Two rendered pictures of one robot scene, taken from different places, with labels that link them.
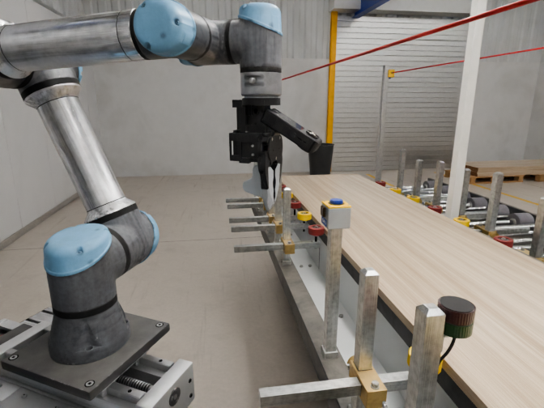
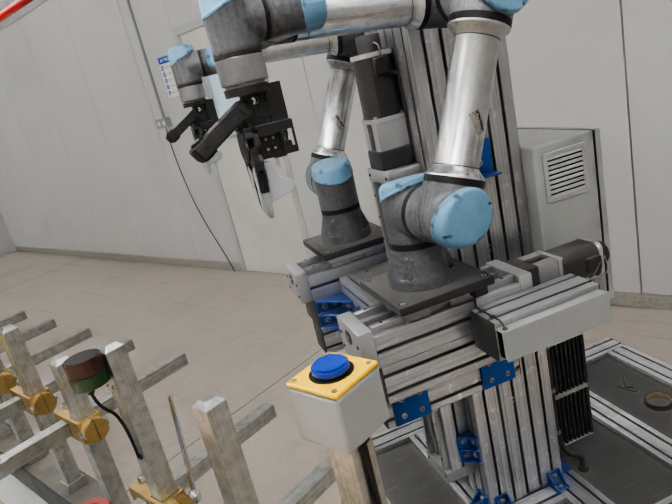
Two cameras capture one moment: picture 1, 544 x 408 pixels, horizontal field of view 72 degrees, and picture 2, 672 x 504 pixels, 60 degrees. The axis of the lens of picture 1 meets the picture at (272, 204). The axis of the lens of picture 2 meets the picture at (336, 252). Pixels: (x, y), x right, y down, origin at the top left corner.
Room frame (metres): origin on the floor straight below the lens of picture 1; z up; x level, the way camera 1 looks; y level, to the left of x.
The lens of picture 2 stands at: (1.52, -0.48, 1.51)
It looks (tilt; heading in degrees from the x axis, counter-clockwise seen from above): 17 degrees down; 143
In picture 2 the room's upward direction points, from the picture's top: 13 degrees counter-clockwise
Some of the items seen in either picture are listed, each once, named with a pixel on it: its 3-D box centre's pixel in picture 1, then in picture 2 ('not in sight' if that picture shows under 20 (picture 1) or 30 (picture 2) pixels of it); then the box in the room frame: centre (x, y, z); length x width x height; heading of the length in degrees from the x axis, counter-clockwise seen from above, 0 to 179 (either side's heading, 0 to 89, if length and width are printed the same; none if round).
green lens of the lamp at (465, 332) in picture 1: (453, 322); (89, 377); (0.58, -0.32, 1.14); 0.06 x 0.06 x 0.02
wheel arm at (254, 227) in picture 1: (269, 227); not in sight; (2.00, 0.01, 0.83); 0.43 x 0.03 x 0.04; 99
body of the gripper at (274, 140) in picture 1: (257, 131); (260, 123); (0.72, 0.03, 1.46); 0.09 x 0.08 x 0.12; 69
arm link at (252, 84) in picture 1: (260, 86); (242, 73); (0.72, 0.02, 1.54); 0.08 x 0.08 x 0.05
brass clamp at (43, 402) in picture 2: not in sight; (34, 398); (0.06, -0.35, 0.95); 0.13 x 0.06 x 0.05; 9
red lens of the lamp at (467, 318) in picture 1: (455, 310); (83, 363); (0.58, -0.32, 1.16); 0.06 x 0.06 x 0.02
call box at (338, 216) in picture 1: (335, 215); (339, 403); (1.08, -0.19, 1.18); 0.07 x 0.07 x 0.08; 9
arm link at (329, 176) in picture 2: not in sight; (334, 182); (0.20, 0.55, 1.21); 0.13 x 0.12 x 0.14; 152
